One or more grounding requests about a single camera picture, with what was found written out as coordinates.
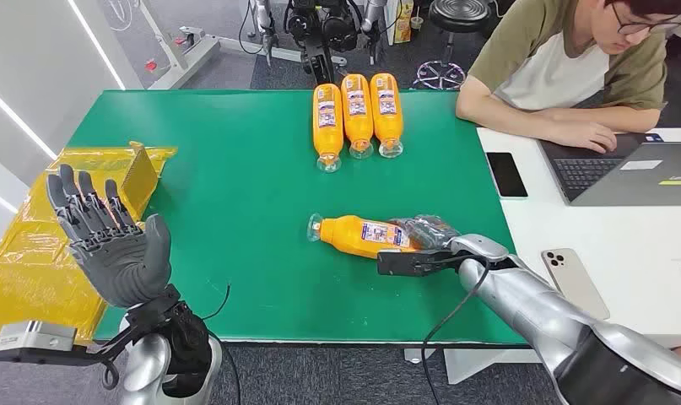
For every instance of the black round stool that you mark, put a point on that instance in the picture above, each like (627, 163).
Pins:
(457, 14)

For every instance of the seated person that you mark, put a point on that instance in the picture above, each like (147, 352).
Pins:
(547, 61)

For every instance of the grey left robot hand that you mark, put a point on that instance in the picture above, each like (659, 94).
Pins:
(122, 262)

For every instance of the yellow drink carton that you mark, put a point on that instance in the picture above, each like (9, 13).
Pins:
(403, 22)

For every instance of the black smartphone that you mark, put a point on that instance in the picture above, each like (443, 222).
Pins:
(506, 174)

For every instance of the yellow taped cardboard box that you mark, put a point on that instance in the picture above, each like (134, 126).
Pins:
(32, 246)

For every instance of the black background robot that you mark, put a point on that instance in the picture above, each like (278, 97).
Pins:
(323, 33)

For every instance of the white table foot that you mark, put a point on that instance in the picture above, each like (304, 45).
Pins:
(474, 363)

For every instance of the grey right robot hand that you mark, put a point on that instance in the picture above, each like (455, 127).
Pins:
(429, 230)

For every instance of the orange detergent bottle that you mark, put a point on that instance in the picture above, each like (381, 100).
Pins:
(328, 134)
(387, 123)
(345, 235)
(357, 126)

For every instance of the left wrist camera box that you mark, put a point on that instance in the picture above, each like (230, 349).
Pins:
(32, 338)

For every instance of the beige smartphone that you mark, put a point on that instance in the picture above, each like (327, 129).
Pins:
(575, 284)

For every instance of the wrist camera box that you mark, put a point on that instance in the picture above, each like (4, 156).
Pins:
(401, 262)
(32, 338)

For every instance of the white metal stand frame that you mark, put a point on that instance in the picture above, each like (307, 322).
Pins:
(183, 53)

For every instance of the grey laptop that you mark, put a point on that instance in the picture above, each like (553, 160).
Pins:
(625, 179)

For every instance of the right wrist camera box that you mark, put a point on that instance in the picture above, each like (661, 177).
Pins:
(401, 262)

